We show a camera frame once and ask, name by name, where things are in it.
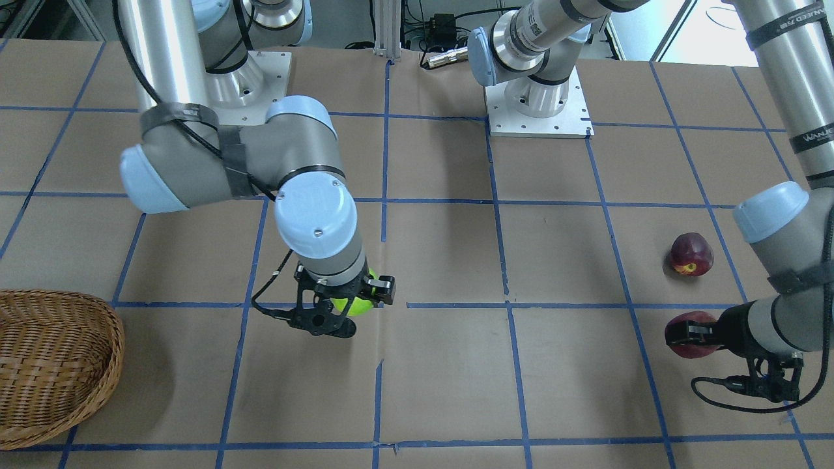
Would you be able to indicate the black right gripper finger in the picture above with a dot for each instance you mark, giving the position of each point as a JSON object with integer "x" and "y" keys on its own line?
{"x": 380, "y": 290}

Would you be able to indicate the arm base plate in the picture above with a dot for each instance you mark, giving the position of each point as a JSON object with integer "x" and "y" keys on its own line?
{"x": 243, "y": 96}
{"x": 524, "y": 108}

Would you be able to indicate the dark red apple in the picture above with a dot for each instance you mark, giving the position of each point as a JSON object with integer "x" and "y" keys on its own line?
{"x": 691, "y": 255}

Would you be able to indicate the aluminium frame post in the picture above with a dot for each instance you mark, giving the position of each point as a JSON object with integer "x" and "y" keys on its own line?
{"x": 387, "y": 27}

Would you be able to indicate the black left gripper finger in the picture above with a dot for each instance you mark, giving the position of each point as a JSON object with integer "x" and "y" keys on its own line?
{"x": 699, "y": 334}

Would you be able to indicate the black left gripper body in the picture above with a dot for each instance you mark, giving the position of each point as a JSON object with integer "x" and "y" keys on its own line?
{"x": 731, "y": 327}

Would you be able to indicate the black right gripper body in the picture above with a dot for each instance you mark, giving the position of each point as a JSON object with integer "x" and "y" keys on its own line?
{"x": 385, "y": 289}

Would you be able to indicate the silver cylinder connector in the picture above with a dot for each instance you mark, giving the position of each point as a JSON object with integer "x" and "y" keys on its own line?
{"x": 444, "y": 59}

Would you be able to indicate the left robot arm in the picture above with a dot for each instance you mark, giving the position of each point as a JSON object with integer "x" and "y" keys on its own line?
{"x": 789, "y": 229}

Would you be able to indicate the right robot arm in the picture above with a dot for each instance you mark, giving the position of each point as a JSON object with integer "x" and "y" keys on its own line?
{"x": 212, "y": 131}

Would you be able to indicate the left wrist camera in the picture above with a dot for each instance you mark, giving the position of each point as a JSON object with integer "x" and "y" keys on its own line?
{"x": 771, "y": 377}

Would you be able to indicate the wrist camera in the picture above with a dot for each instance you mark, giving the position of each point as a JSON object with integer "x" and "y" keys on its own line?
{"x": 321, "y": 319}
{"x": 771, "y": 377}

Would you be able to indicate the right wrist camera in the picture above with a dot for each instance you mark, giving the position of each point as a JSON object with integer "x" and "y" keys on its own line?
{"x": 321, "y": 319}

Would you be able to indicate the green apple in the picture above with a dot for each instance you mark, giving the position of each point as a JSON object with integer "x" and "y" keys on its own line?
{"x": 355, "y": 301}

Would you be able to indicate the wicker basket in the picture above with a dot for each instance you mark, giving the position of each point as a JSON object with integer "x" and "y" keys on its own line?
{"x": 61, "y": 360}

